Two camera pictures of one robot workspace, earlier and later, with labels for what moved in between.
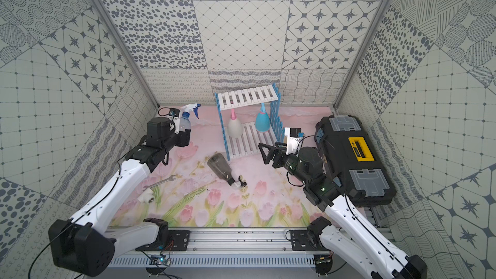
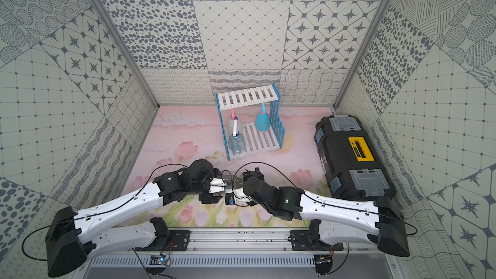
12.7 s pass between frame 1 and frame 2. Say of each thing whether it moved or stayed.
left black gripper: moved
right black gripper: moved
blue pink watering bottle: stayed
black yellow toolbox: stayed
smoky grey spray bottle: moved
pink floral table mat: stayed
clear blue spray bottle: moved
